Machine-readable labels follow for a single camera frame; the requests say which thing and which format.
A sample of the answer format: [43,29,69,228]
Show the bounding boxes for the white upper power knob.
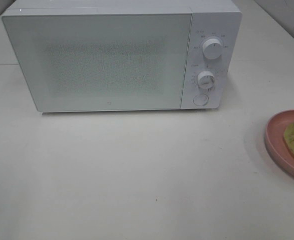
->
[202,36,223,60]

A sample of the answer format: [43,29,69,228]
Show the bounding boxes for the white lower timer knob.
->
[197,70,215,90]

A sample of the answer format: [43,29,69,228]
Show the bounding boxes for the white microwave oven body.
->
[2,0,242,112]

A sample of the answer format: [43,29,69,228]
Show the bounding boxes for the white microwave door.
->
[3,14,191,112]

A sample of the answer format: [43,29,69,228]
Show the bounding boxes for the pink round plate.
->
[264,109,294,177]

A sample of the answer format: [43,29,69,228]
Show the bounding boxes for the white round door button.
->
[193,94,209,106]

